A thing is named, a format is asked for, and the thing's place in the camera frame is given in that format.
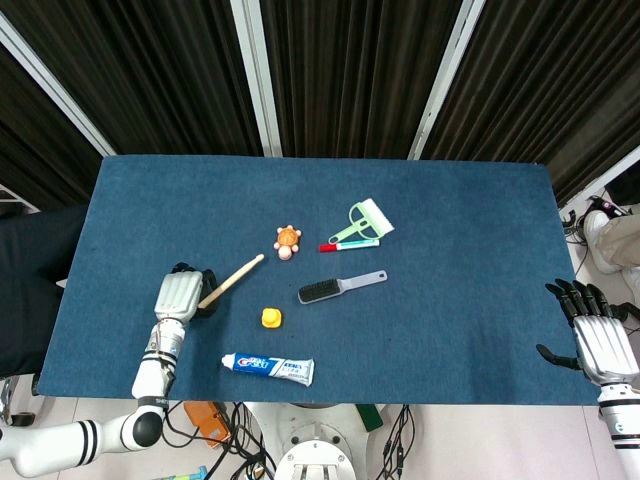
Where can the orange toy turtle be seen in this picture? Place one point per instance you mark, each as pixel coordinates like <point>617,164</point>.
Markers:
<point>287,241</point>

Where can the blue felt table mat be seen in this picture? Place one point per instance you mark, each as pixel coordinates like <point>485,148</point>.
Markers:
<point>400,320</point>

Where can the yellow toy duck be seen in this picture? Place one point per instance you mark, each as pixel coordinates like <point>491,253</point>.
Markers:
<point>271,318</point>

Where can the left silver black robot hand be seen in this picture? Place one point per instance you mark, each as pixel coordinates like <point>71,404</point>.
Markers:
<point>180,295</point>

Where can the black curtain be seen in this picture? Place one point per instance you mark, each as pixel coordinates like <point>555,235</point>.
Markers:
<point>350,75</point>

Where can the beige trouser leg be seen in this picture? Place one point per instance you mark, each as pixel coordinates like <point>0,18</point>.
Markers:
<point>622,240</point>

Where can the red capped white marker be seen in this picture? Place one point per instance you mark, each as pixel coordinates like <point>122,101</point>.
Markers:
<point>350,245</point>

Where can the dark clothed seated person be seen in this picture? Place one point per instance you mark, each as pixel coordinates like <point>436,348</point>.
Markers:
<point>30,280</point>

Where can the white frame post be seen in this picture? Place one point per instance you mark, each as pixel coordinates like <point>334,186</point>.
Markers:
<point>257,75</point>
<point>55,90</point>
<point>442,80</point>

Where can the orange power device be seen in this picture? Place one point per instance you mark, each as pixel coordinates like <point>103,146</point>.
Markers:
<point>207,425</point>

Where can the blue white toothpaste tube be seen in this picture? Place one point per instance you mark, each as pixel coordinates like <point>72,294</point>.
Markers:
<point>270,367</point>

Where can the light blue green strip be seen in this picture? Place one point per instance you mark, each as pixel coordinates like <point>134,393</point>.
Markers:
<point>187,474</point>

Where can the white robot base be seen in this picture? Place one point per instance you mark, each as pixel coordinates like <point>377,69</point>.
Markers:
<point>315,445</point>

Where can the grey black bristle brush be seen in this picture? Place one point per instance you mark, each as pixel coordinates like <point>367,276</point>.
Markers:
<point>330,288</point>

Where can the green mini dustpan brush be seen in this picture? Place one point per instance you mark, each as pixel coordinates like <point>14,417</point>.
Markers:
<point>367,220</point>

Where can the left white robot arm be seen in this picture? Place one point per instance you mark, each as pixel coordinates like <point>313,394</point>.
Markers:
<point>125,400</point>

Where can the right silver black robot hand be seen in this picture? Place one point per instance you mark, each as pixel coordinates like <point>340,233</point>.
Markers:
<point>597,345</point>

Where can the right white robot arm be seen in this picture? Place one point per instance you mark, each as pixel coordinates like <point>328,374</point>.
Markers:
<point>620,425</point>

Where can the wooden drumstick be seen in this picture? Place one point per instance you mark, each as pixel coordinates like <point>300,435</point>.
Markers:
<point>235,280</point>

